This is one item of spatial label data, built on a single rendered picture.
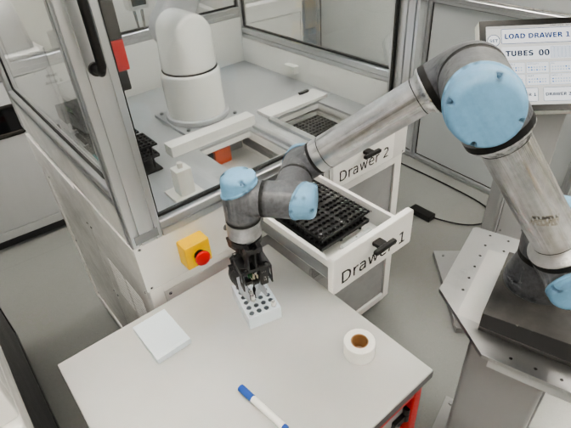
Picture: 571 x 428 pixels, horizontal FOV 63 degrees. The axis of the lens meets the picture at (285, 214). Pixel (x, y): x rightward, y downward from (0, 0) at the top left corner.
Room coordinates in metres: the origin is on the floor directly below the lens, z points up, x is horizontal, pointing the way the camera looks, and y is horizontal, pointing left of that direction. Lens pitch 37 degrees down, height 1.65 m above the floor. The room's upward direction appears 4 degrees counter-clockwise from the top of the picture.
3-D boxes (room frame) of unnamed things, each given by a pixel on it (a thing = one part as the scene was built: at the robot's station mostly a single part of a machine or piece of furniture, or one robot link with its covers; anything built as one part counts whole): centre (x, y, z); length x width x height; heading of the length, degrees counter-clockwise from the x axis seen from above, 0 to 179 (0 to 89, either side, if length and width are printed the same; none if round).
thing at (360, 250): (0.87, -0.21, 0.87); 0.29 x 0.02 x 0.11; 127
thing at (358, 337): (0.65, -0.14, 0.78); 0.07 x 0.07 x 0.04
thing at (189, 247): (0.91, 0.24, 0.88); 0.07 x 0.05 x 0.07; 127
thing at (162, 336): (0.73, 0.32, 0.77); 0.13 x 0.09 x 0.02; 38
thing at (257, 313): (0.81, 0.09, 0.78); 0.12 x 0.08 x 0.04; 22
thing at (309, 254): (1.03, -0.08, 0.86); 0.40 x 0.26 x 0.06; 37
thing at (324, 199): (1.03, -0.09, 0.87); 0.22 x 0.18 x 0.06; 37
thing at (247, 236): (0.78, 0.09, 1.04); 0.08 x 0.08 x 0.05
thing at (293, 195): (0.78, -0.01, 1.11); 0.11 x 0.11 x 0.08; 77
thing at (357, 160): (1.31, -0.27, 0.87); 0.29 x 0.02 x 0.11; 127
